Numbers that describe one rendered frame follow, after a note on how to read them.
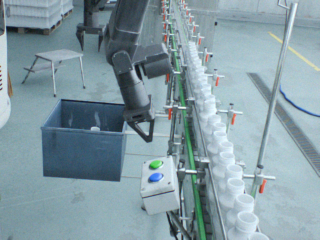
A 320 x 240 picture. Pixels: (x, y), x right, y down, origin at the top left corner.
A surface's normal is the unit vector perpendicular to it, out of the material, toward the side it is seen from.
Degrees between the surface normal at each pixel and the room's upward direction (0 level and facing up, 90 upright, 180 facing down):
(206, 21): 90
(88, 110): 90
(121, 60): 113
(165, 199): 90
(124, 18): 104
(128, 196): 0
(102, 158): 90
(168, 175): 20
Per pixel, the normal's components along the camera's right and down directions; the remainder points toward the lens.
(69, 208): 0.09, -0.91
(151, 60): 0.20, 0.73
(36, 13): 0.05, 0.40
